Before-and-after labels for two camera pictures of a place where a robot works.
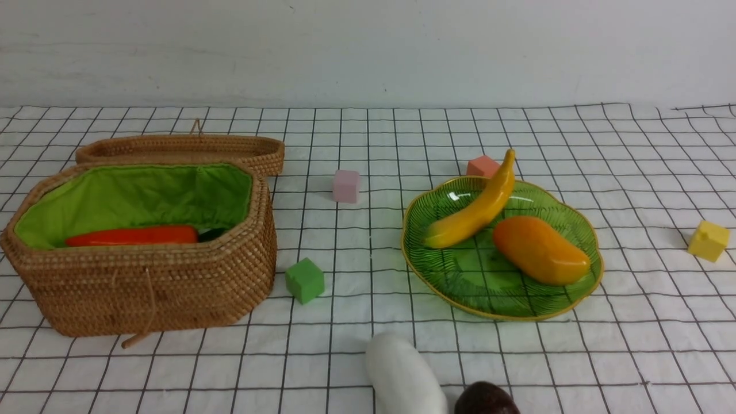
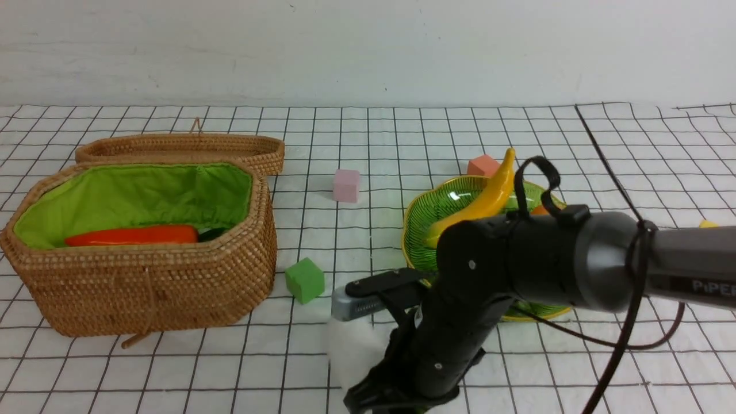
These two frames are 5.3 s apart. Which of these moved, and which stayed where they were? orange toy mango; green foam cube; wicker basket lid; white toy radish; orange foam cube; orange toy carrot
Moved: orange toy mango; white toy radish
Stayed: wicker basket lid; orange foam cube; green foam cube; orange toy carrot
